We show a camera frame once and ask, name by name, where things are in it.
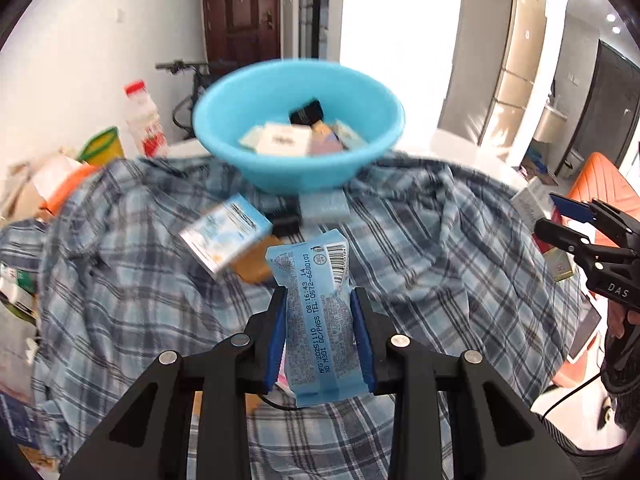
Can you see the dark interior door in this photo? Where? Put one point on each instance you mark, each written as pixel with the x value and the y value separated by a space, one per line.
pixel 612 105

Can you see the blue plastic basin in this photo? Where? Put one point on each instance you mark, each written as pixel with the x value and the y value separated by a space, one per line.
pixel 300 172

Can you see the gold refrigerator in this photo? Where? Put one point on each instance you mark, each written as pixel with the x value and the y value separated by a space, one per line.
pixel 505 60

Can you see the white tablet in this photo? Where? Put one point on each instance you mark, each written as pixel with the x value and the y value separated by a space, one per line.
pixel 586 332

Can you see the small black box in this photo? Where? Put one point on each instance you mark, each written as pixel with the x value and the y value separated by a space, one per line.
pixel 282 220

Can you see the blue plaid shirt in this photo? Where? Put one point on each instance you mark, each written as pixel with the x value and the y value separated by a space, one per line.
pixel 425 240

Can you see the blue printed snack packet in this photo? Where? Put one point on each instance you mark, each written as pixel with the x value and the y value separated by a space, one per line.
pixel 320 320

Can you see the red capped milk bottle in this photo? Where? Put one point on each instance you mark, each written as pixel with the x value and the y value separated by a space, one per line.
pixel 145 120

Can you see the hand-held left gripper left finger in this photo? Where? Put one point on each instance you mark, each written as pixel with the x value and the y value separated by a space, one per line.
pixel 276 340

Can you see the green and white box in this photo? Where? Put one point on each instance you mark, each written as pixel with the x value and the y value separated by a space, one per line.
pixel 15 287

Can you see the black framed glass door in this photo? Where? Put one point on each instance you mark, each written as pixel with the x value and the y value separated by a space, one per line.
pixel 320 10

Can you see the beige and red box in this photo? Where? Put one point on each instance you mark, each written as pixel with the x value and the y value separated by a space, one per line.
pixel 557 265

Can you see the light blue box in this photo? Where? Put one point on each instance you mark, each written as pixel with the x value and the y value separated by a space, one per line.
pixel 325 205

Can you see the person's right hand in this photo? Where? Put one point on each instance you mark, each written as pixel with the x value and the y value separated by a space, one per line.
pixel 622 322

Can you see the white box with barcode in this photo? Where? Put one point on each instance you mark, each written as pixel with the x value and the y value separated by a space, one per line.
pixel 282 140

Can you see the orange tissue pack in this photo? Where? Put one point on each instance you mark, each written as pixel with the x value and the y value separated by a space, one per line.
pixel 67 185

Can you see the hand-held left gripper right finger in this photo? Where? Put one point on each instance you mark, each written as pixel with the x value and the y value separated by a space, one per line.
pixel 362 340

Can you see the small pale teal box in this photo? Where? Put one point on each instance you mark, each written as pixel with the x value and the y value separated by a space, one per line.
pixel 250 138

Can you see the small orange box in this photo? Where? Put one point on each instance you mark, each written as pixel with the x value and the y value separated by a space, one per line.
pixel 325 132

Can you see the amber plastic case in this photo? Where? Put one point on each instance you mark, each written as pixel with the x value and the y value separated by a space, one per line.
pixel 252 267

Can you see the blue and white carton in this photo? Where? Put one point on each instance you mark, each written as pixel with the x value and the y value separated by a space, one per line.
pixel 225 232

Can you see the orange chair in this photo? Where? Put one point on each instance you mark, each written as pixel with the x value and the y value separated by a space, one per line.
pixel 600 180

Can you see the yellow green tub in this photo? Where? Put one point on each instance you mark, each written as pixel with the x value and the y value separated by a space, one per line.
pixel 102 147

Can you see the dark brown entrance door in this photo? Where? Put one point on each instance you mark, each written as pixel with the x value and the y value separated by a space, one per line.
pixel 240 10

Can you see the black rectangular pack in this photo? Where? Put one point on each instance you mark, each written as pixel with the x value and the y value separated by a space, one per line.
pixel 306 112

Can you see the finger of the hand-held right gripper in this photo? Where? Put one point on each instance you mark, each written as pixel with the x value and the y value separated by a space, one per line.
pixel 560 237
pixel 575 208

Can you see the black bicycle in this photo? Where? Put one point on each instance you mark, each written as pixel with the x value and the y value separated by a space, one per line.
pixel 195 90

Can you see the lavender box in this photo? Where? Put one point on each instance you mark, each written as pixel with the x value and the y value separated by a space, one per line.
pixel 325 149

